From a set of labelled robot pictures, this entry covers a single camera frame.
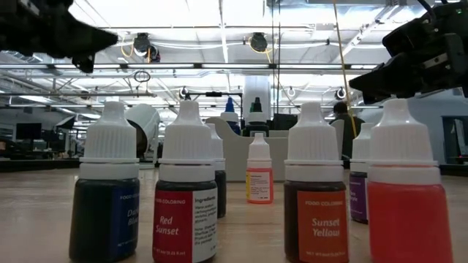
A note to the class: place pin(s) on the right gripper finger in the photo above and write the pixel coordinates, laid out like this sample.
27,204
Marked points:
395,80

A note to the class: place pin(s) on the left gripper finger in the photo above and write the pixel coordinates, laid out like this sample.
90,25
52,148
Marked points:
85,64
80,36

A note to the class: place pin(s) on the small purple dropper bottle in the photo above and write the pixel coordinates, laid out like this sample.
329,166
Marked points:
357,197

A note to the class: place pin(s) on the small coral red dropper bottle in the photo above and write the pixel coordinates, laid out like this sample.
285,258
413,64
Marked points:
406,219

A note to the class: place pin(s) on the black-capped food coloring bottle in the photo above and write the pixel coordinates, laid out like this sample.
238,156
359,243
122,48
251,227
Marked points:
257,117

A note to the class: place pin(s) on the blue-capped food coloring bottle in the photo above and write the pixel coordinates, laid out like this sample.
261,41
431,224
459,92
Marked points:
230,117

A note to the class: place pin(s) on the small dark blue dropper bottle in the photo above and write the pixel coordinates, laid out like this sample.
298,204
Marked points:
106,219

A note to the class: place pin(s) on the small orange dropper bottle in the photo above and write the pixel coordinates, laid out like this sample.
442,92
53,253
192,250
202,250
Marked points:
259,186

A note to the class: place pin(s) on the small red sunset dropper bottle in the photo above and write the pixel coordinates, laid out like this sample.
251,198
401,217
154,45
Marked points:
172,226

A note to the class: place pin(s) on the small black dropper bottle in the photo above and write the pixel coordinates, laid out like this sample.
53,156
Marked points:
221,193

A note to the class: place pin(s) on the person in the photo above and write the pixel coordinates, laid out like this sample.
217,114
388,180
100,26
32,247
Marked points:
340,108

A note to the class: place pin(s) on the ceiling light strip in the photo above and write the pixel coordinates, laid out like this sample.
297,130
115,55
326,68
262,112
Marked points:
164,66

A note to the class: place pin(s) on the black background monitor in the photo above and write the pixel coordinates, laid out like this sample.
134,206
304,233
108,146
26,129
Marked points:
29,130

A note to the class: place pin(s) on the black background screen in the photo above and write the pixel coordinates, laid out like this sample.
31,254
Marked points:
285,121

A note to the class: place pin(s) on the small sunset yellow dropper bottle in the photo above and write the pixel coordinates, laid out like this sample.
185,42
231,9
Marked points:
321,226

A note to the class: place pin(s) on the black aluminium table frame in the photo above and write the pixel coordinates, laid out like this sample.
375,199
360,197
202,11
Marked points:
36,165

